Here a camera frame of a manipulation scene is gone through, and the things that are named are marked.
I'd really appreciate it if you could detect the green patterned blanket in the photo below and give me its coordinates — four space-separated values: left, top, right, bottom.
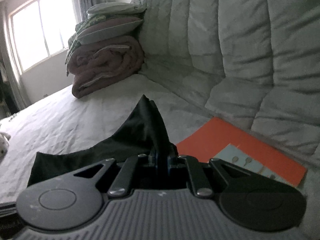
65 14 108 76

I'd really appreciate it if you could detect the light grey pillow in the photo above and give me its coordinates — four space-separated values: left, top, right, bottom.
86 2 147 16

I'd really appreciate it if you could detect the grey quilted headboard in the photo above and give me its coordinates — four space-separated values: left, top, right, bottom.
130 0 320 173

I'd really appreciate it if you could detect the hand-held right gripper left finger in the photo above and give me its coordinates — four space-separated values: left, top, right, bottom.
72 151 159 197

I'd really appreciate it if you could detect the window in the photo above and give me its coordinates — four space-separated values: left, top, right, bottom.
9 0 79 73

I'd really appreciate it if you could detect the bed with grey sheet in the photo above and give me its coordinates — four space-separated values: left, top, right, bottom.
0 74 320 240

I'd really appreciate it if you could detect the orange book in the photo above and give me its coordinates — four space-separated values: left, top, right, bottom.
175 116 308 188

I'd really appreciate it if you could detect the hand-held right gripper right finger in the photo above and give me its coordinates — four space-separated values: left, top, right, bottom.
165 156 251 199

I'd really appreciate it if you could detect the pinkish grey pillow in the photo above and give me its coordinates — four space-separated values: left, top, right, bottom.
77 16 143 45

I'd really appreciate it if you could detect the black garment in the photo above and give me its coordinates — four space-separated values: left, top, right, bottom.
27 94 179 188

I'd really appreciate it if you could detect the white plush dog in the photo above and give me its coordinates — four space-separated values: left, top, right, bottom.
0 131 12 161

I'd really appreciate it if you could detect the pink folded quilt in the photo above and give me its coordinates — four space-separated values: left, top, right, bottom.
66 35 146 99

